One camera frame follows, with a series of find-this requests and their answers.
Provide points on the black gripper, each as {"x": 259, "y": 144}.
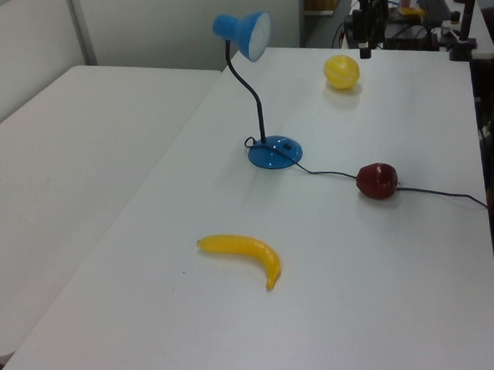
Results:
{"x": 373, "y": 18}

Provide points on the blue gooseneck desk lamp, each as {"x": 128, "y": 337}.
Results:
{"x": 275, "y": 151}

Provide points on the yellow toy melon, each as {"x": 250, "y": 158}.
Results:
{"x": 341, "y": 71}

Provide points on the black robot control box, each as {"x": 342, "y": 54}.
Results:
{"x": 410, "y": 36}

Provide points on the orange flat object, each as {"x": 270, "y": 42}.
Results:
{"x": 411, "y": 11}

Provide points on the black computer keyboard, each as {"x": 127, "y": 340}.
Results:
{"x": 433, "y": 3}

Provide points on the black clamped stand pole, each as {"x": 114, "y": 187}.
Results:
{"x": 469, "y": 8}

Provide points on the dark red toy apple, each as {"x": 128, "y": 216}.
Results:
{"x": 377, "y": 182}

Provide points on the yellow toy banana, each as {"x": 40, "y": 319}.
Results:
{"x": 251, "y": 247}

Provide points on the grey partition frame post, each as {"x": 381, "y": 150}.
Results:
{"x": 81, "y": 29}

